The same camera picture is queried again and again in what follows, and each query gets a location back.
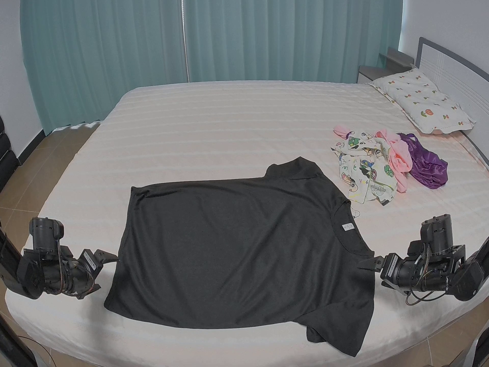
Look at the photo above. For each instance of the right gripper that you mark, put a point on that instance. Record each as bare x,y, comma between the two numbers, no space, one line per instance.
410,275

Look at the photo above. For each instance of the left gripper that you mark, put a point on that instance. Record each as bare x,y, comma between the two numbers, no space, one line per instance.
82,273

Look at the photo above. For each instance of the black T-shirt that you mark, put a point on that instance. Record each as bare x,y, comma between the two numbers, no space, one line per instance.
229,250

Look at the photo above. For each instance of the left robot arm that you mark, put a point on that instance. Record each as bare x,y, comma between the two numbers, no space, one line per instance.
32,277

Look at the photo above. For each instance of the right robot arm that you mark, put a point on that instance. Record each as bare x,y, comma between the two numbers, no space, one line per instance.
466,277

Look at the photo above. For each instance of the bed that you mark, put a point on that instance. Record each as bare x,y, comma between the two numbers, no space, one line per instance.
229,128

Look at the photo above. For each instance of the white printed pyjama garment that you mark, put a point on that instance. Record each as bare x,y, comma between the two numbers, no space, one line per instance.
366,170

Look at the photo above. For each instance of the purple satin garment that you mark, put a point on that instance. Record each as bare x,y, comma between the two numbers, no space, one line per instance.
428,166

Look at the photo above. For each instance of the pink garment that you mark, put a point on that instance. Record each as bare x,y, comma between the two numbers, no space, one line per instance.
399,159

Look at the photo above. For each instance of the white printed pillow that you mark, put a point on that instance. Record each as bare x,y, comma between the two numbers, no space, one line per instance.
424,98

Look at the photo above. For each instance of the grey white bedside table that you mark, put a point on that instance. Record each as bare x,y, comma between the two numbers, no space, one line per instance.
386,67

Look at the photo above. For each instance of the blue-green curtain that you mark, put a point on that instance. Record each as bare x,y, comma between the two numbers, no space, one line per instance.
290,25
107,44

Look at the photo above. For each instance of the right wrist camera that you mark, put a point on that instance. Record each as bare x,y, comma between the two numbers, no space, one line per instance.
415,247

